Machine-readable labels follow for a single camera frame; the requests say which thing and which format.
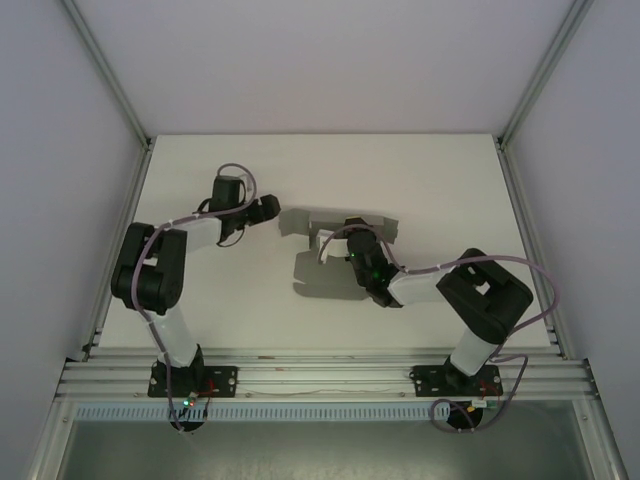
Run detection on aluminium right side rail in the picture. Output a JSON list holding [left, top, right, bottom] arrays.
[[493, 137, 570, 360]]

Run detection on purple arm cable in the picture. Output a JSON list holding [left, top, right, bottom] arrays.
[[317, 224, 561, 434], [132, 162, 261, 437]]

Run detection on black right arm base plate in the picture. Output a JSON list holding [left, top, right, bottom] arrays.
[[409, 364, 502, 399]]

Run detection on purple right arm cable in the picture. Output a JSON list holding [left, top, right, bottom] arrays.
[[317, 224, 561, 434]]

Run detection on aluminium rail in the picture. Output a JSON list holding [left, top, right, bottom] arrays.
[[493, 137, 570, 360], [80, 138, 154, 360]]

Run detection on aluminium left side rail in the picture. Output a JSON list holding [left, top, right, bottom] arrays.
[[80, 138, 154, 360]]

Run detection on grey slotted cable duct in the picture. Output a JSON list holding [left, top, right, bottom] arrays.
[[73, 402, 576, 422]]

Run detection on aluminium upright post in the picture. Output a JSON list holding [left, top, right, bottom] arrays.
[[498, 0, 595, 142], [73, 0, 152, 147]]

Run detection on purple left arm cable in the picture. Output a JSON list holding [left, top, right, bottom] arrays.
[[132, 162, 261, 437]]

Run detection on aluminium front frame rails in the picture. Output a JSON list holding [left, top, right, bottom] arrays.
[[54, 348, 599, 402]]

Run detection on grey cardboard box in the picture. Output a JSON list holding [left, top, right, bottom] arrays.
[[277, 206, 401, 301]]

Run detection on aluminium right upright post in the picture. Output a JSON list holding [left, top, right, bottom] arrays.
[[498, 0, 595, 142]]

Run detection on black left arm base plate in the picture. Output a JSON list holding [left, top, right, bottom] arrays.
[[146, 363, 239, 399]]

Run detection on aluminium left upright post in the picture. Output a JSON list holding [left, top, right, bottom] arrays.
[[73, 0, 152, 147]]

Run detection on grey metal sheet panel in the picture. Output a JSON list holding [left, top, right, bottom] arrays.
[[52, 418, 594, 480]]

